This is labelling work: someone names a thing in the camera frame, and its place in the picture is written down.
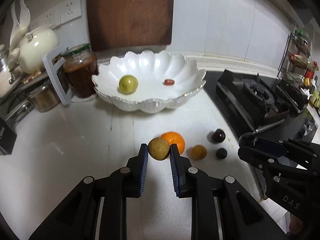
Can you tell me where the orange-brown wrinkled fruit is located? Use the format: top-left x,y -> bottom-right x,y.
191,145 -> 208,160

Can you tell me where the black knife block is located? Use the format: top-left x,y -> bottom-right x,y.
0,118 -> 17,155

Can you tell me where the black wire condiment shelf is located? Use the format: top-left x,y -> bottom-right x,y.
277,29 -> 320,106

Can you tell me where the dark purple grape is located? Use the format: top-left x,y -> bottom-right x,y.
210,128 -> 226,144

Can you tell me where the black gas stove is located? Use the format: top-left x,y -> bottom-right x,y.
204,70 -> 319,142

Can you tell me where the cream ceramic teapot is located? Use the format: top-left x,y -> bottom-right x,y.
7,24 -> 59,74

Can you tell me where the green apple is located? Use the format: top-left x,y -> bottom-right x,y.
118,75 -> 138,95

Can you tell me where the red oblong jujube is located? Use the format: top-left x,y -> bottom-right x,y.
163,79 -> 175,86

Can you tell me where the person's right hand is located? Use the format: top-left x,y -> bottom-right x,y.
289,215 -> 303,235

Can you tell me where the steel steamer pot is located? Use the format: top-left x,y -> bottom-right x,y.
0,44 -> 22,99

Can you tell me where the white hanging spoon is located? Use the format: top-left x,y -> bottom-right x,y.
10,2 -> 21,45

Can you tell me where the white wall socket panel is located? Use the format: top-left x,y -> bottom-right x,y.
29,0 -> 82,30

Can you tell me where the white hanging spatula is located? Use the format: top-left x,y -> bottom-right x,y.
19,0 -> 30,29

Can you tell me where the small yellow-brown longan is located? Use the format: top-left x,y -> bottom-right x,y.
148,137 -> 170,161

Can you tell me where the glass jar chili sauce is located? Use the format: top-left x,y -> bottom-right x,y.
62,43 -> 99,99

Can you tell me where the orange tangerine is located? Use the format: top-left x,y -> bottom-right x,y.
161,131 -> 185,154

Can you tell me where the small glass spice jar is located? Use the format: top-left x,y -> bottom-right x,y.
29,84 -> 60,113

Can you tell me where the dark grape near gripper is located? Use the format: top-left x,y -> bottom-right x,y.
216,148 -> 228,159

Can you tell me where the white frame rack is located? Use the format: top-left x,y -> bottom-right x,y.
42,45 -> 72,106

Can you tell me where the white scalloped bowl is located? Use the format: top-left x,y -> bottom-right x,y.
92,50 -> 206,114

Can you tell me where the brown wooden cutting board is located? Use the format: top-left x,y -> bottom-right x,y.
86,0 -> 174,51

